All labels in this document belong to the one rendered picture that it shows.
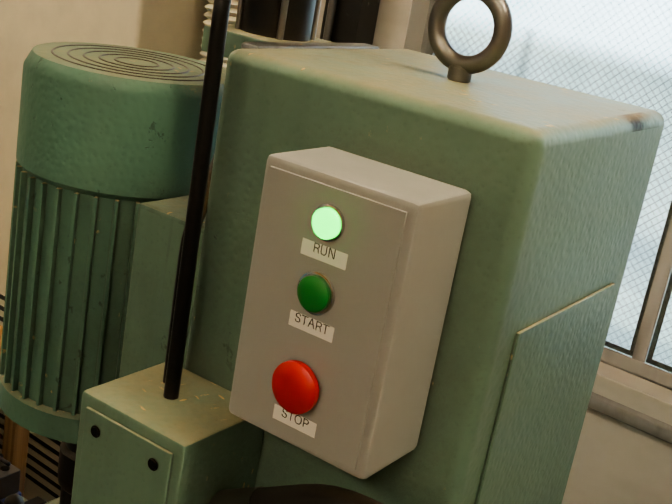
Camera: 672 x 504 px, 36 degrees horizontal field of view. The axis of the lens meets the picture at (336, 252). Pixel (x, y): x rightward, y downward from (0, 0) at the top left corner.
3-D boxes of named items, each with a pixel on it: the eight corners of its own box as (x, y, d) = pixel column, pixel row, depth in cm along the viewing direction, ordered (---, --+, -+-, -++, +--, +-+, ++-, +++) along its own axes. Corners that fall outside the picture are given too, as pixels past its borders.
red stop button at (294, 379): (275, 398, 59) (283, 350, 58) (317, 419, 57) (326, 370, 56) (264, 403, 58) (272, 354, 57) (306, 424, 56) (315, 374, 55)
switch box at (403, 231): (286, 386, 66) (328, 144, 61) (418, 449, 61) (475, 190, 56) (223, 414, 61) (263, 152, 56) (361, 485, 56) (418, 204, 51)
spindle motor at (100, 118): (103, 346, 105) (138, 40, 96) (235, 413, 96) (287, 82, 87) (-46, 392, 91) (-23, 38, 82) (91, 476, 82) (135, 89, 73)
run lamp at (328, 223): (311, 234, 55) (317, 199, 55) (341, 246, 54) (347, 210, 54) (304, 236, 55) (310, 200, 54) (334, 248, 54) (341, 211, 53)
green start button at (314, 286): (295, 306, 57) (302, 265, 56) (331, 320, 56) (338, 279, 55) (288, 308, 56) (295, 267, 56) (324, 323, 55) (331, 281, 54)
